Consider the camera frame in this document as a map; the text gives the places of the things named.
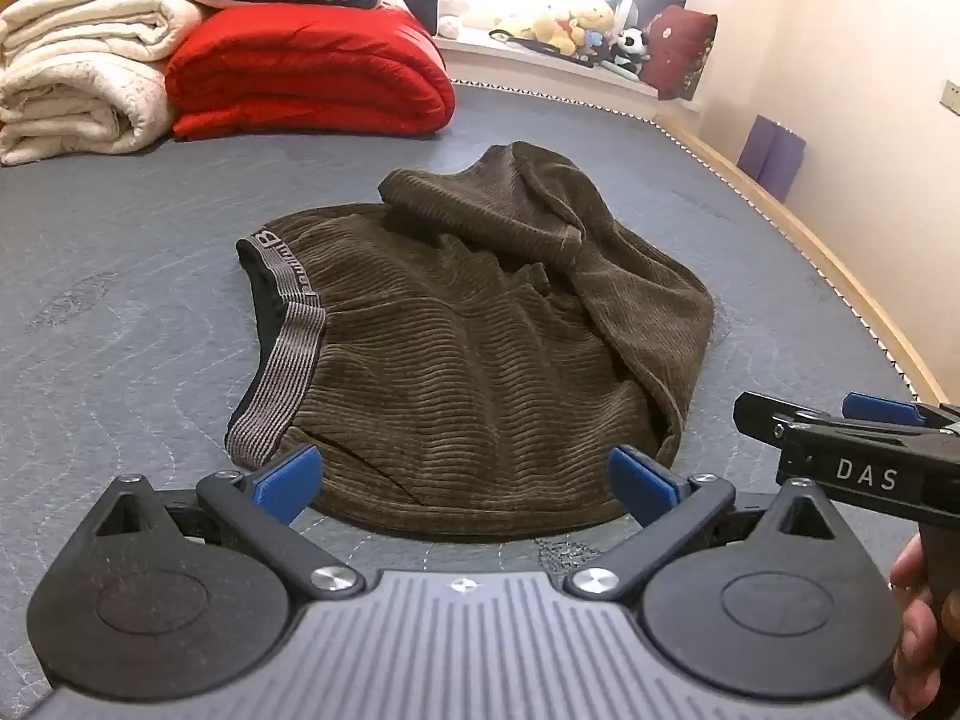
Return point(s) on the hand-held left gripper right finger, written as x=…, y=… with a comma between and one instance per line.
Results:
x=637, y=476

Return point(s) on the cream quilted blanket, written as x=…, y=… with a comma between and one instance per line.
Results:
x=67, y=105

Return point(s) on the pile of plush toys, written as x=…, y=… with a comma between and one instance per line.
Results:
x=589, y=26

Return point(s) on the maroon cushion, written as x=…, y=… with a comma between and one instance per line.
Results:
x=679, y=52

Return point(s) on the wooden bed frame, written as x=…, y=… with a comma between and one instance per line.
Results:
x=825, y=255

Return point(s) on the white window ledge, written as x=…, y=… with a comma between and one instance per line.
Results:
x=525, y=69

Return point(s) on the cream fleece blanket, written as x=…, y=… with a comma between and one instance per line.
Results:
x=90, y=26

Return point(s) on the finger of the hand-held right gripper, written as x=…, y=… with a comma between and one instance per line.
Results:
x=765, y=412
x=877, y=406

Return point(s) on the person's right hand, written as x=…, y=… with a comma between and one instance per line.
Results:
x=919, y=645

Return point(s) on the wall outlet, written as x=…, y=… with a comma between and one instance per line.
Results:
x=951, y=94

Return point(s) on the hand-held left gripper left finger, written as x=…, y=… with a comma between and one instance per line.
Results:
x=289, y=476

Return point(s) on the red folded blanket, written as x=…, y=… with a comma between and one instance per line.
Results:
x=300, y=67

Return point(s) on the white plush toy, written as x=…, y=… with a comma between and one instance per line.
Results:
x=452, y=26

